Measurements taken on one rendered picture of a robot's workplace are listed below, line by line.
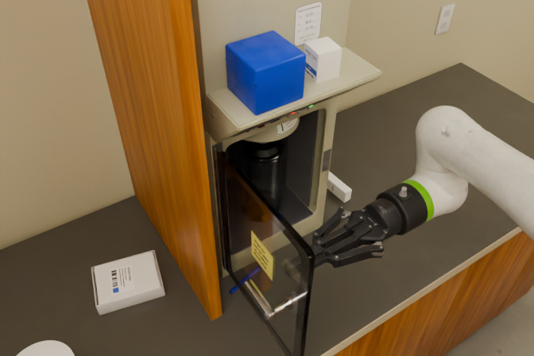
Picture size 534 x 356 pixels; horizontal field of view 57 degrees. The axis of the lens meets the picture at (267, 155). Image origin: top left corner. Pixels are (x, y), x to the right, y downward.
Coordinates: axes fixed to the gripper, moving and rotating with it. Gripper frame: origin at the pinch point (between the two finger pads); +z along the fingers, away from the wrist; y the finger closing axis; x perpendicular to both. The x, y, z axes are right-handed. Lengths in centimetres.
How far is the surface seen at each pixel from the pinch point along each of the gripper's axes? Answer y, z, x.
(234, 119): -16.4, 4.3, -23.1
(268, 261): -5.4, 4.4, 3.1
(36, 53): -69, 26, -16
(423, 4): -69, -103, 3
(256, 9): -25.9, -5.8, -36.2
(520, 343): 13, -114, 128
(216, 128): -22.6, 4.9, -17.3
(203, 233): -16.9, 12.1, 1.9
